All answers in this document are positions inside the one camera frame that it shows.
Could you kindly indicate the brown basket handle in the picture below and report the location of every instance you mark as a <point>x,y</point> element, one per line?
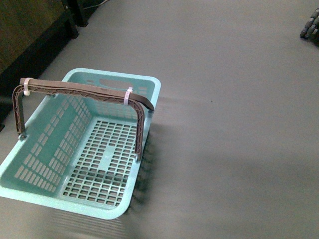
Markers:
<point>137,102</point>

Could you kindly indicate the light blue plastic basket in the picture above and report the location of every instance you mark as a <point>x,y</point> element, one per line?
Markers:
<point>78,154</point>

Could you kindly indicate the white zip tie right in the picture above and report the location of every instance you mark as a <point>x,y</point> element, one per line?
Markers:
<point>127,95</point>

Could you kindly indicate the white zip tie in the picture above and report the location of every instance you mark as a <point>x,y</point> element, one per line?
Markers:
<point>127,95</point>
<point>26,91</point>

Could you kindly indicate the white zip tie left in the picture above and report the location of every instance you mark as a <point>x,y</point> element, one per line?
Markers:
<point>26,91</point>

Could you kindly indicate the dark wooden cabinet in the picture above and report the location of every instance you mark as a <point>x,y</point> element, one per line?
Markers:
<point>32,33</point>

